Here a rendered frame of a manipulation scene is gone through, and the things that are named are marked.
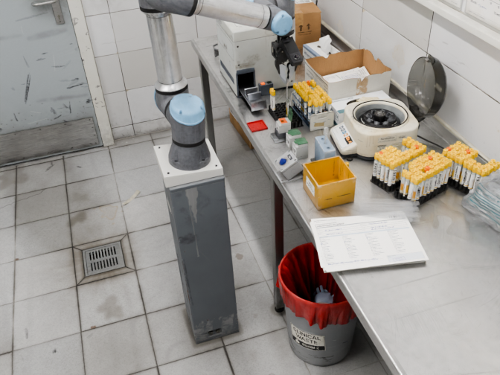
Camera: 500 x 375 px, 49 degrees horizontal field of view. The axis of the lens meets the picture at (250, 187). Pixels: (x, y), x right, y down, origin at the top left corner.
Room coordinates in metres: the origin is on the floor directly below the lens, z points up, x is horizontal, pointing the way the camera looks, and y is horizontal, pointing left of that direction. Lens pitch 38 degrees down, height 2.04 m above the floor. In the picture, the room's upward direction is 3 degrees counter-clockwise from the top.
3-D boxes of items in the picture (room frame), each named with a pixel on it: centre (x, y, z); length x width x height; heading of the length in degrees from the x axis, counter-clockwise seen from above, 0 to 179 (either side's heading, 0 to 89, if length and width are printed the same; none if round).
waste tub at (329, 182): (1.43, -0.26, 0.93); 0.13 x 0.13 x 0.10; 15
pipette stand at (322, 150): (1.59, -0.27, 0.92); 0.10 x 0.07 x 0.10; 11
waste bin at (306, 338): (1.50, -0.27, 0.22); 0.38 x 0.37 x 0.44; 16
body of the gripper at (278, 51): (1.95, -0.16, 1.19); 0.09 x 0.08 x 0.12; 16
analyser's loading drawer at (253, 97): (2.09, -0.03, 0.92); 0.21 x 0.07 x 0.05; 16
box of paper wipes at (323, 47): (2.44, -0.39, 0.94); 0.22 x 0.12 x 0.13; 20
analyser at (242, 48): (2.30, -0.06, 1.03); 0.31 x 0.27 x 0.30; 16
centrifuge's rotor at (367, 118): (1.73, -0.49, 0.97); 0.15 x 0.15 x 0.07
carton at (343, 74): (2.10, -0.43, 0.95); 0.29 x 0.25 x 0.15; 106
